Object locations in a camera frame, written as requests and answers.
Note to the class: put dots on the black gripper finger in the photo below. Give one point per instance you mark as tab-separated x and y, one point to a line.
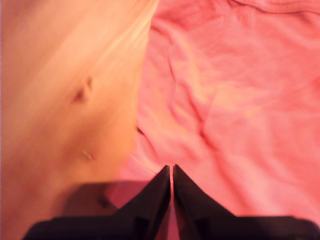
190	200
152	200

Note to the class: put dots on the pink underwear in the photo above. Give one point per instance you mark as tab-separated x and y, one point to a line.
237	100

